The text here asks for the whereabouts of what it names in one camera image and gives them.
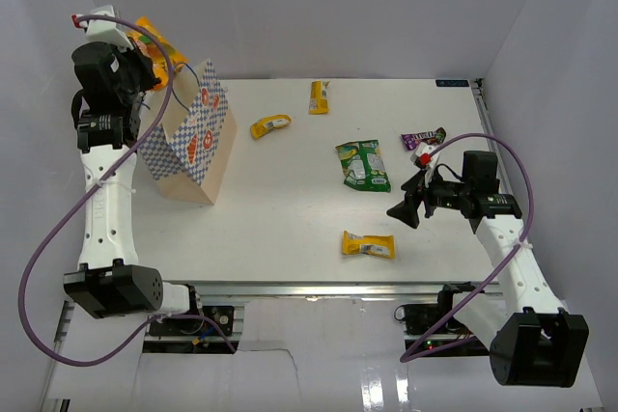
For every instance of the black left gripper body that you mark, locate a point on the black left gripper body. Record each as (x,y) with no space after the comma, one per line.
(126,63)

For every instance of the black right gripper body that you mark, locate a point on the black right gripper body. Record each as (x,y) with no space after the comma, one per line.
(438,193)

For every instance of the orange candy bag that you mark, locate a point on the orange candy bag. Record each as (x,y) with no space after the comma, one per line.
(148,48)

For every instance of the yellow snack bar wrapper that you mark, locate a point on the yellow snack bar wrapper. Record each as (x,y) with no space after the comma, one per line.
(380,246)

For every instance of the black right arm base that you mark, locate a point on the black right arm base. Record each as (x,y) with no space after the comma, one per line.
(417,318)

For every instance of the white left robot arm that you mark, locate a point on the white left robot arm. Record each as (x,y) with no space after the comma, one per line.
(109,280)

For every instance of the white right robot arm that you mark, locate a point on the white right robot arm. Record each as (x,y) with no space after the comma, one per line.
(535,341)

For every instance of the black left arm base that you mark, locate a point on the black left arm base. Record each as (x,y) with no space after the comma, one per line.
(209,330)

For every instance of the green Fox's candy bag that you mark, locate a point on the green Fox's candy bag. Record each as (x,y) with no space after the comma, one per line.
(363,167)

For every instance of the blue checkered paper bag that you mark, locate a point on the blue checkered paper bag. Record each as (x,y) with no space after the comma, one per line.
(189,149)

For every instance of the purple M&M's packet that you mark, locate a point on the purple M&M's packet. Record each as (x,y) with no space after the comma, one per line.
(432,138)

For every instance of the blue table corner label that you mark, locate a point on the blue table corner label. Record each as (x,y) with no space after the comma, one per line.
(452,83)

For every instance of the yellow snack pack curled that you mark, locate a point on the yellow snack pack curled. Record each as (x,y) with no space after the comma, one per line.
(264,126)

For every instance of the yellow snack bar far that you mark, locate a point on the yellow snack bar far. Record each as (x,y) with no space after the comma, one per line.
(318,103)

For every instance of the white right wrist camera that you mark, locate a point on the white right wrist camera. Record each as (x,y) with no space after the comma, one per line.
(423,156)

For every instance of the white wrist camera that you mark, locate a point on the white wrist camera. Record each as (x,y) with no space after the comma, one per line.
(105,31)
(423,156)

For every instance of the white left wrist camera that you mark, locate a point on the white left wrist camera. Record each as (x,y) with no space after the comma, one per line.
(105,31)

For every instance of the aluminium table edge rail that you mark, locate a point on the aluminium table edge rail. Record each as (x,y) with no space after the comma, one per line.
(315,289)

